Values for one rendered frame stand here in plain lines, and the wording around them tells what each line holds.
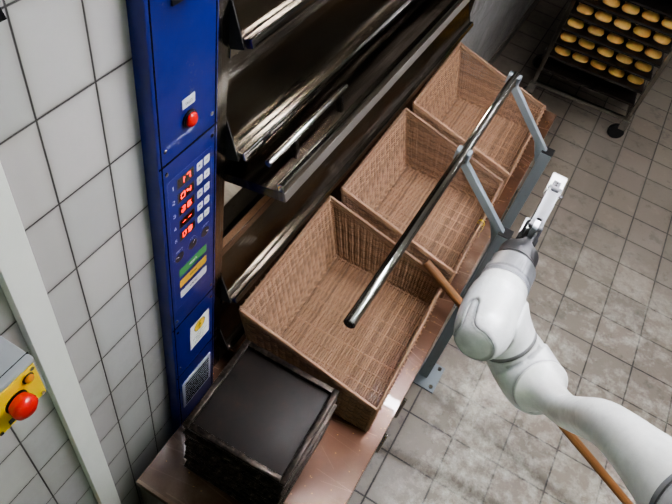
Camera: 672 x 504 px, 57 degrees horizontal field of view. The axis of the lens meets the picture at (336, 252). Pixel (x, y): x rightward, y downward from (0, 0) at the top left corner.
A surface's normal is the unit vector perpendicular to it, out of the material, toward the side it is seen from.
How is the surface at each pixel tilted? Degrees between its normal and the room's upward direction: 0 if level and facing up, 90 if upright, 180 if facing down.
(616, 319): 0
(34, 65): 90
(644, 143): 0
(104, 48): 90
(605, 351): 0
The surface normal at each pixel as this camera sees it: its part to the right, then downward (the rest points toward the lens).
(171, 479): 0.16, -0.62
